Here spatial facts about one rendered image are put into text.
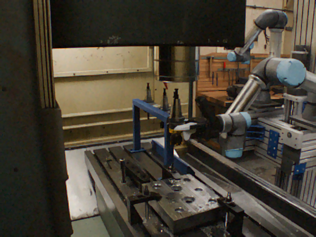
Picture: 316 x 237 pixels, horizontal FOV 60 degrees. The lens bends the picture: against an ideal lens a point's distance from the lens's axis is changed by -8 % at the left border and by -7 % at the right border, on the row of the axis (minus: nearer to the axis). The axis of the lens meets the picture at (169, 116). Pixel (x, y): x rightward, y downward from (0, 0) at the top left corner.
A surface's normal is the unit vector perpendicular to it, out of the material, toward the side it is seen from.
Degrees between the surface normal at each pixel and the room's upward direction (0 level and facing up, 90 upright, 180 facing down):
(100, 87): 90
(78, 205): 24
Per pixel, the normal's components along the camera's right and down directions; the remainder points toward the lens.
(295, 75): 0.25, 0.21
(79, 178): 0.19, -0.79
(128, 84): 0.44, 0.23
